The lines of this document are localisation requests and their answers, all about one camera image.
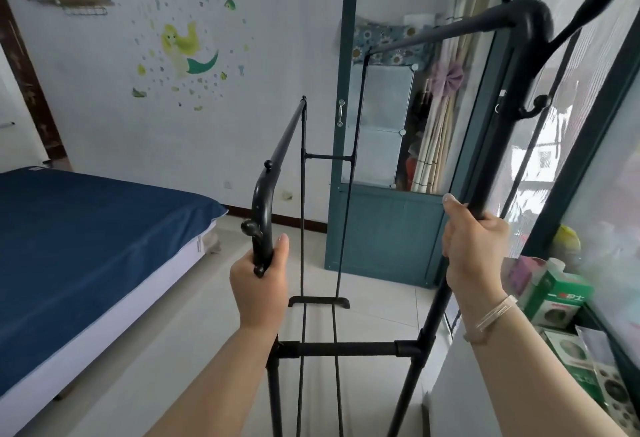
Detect green and white carton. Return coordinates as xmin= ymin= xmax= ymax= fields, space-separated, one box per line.
xmin=520 ymin=258 xmax=595 ymax=328

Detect pink plastic container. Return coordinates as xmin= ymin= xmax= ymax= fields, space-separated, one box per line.
xmin=506 ymin=255 xmax=548 ymax=297

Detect dark wooden door frame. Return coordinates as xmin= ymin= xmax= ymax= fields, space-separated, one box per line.
xmin=0 ymin=0 xmax=73 ymax=173

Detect floral blue cloth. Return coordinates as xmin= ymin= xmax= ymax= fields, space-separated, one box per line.
xmin=351 ymin=22 xmax=436 ymax=72

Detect mermaid wall sticker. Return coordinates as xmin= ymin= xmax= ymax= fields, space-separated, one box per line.
xmin=131 ymin=0 xmax=251 ymax=113

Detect black metal clothes rack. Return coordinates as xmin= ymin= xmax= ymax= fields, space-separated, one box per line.
xmin=241 ymin=0 xmax=630 ymax=437

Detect clear bangle bracelet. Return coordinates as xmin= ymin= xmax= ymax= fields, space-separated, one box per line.
xmin=462 ymin=294 xmax=519 ymax=344

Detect green patterned flat box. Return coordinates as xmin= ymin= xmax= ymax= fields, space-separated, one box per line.
xmin=541 ymin=328 xmax=640 ymax=437

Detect person's left forearm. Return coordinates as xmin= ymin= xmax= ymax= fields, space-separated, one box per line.
xmin=145 ymin=326 xmax=281 ymax=437

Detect white modular plastic cabinet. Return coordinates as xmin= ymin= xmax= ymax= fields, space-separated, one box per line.
xmin=342 ymin=63 xmax=420 ymax=190

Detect wall-mounted metal shelf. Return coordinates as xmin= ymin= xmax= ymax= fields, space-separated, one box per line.
xmin=26 ymin=0 xmax=116 ymax=17

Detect yellow round object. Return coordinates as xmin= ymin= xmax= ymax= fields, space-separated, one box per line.
xmin=550 ymin=225 xmax=582 ymax=258

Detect teal framed glass door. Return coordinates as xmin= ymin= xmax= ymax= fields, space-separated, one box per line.
xmin=324 ymin=0 xmax=556 ymax=288

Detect person's right forearm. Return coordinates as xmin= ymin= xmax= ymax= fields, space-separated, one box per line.
xmin=457 ymin=288 xmax=630 ymax=437

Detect beige checked curtain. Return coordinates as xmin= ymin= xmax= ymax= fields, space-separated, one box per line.
xmin=409 ymin=0 xmax=501 ymax=195

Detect pink curtain tie flower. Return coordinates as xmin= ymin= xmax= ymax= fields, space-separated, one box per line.
xmin=431 ymin=59 xmax=466 ymax=98

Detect bed with blue sheet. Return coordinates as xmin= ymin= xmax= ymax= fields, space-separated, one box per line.
xmin=0 ymin=167 xmax=229 ymax=437

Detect person's right hand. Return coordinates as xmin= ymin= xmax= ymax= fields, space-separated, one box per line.
xmin=442 ymin=193 xmax=512 ymax=308

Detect person's left hand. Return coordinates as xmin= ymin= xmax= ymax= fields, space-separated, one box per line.
xmin=229 ymin=233 xmax=290 ymax=333

